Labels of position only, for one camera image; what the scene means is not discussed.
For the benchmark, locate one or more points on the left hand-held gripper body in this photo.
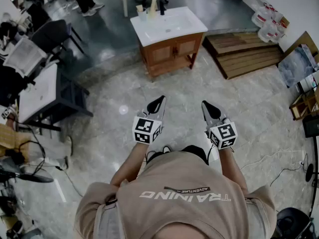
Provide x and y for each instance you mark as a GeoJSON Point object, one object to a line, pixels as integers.
{"type": "Point", "coordinates": [145, 131]}

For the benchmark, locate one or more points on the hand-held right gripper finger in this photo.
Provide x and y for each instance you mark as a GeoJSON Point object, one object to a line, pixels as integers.
{"type": "Point", "coordinates": [206, 116]}
{"type": "Point", "coordinates": [216, 112]}

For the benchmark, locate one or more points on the black faucet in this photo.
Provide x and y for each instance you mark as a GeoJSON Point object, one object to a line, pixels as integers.
{"type": "Point", "coordinates": [162, 9]}

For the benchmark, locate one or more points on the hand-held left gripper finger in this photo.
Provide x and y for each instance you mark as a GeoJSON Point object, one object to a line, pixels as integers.
{"type": "Point", "coordinates": [162, 111]}
{"type": "Point", "coordinates": [150, 107]}

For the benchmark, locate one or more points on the blue and white picture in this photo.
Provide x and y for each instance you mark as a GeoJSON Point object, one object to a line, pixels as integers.
{"type": "Point", "coordinates": [296, 66]}

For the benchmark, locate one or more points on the person's left forearm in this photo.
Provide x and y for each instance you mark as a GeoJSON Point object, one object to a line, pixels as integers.
{"type": "Point", "coordinates": [129, 163]}

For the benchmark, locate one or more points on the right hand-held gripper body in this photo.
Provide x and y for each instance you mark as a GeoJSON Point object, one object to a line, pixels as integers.
{"type": "Point", "coordinates": [224, 134]}

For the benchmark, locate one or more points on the clear plastic water bottle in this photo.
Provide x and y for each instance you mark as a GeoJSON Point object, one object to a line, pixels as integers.
{"type": "Point", "coordinates": [280, 30]}
{"type": "Point", "coordinates": [261, 16]}
{"type": "Point", "coordinates": [277, 16]}
{"type": "Point", "coordinates": [268, 32]}

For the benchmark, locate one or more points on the white mesh chair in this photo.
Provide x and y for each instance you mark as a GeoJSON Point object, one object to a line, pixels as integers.
{"type": "Point", "coordinates": [23, 56]}

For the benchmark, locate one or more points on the brown cardboard board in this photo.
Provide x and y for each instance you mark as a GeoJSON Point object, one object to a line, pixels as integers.
{"type": "Point", "coordinates": [305, 40]}

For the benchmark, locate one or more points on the person's black trousers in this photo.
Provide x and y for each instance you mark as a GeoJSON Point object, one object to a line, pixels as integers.
{"type": "Point", "coordinates": [195, 152]}

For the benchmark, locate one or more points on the small wooden rack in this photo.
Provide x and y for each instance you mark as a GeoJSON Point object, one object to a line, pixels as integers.
{"type": "Point", "coordinates": [305, 106]}

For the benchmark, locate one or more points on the small cardboard box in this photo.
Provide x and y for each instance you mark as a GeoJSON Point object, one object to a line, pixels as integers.
{"type": "Point", "coordinates": [285, 22]}

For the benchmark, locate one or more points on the wooden slatted platform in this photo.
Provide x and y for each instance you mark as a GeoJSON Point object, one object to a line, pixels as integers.
{"type": "Point", "coordinates": [244, 53]}

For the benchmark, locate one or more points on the person's right forearm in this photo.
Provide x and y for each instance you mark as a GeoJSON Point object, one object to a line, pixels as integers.
{"type": "Point", "coordinates": [231, 168]}

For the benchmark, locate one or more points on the black box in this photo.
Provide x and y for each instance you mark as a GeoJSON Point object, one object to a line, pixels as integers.
{"type": "Point", "coordinates": [311, 126]}

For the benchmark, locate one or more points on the wooden sink cabinet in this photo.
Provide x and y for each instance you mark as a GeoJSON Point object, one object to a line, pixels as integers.
{"type": "Point", "coordinates": [172, 63]}

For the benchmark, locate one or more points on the white table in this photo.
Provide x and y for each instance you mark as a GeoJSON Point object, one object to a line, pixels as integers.
{"type": "Point", "coordinates": [125, 1]}

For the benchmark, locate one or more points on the grey chair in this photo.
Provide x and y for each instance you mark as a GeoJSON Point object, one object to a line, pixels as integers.
{"type": "Point", "coordinates": [49, 34]}

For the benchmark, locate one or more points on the black swivel chair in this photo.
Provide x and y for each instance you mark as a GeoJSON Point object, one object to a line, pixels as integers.
{"type": "Point", "coordinates": [291, 223]}

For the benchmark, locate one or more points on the white ceramic sink basin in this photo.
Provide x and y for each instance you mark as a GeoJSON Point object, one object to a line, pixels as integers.
{"type": "Point", "coordinates": [172, 26]}

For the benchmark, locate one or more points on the person's beige t-shirt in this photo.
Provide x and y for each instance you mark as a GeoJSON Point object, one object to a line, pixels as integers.
{"type": "Point", "coordinates": [179, 208]}

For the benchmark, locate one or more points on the wooden stick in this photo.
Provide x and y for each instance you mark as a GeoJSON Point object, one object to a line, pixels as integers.
{"type": "Point", "coordinates": [140, 8]}

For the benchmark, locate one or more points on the white cup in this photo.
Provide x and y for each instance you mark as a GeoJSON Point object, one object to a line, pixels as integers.
{"type": "Point", "coordinates": [142, 16]}

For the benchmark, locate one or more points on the wooden cabinet door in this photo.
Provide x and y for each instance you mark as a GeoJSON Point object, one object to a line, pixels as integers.
{"type": "Point", "coordinates": [186, 47]}
{"type": "Point", "coordinates": [162, 56]}

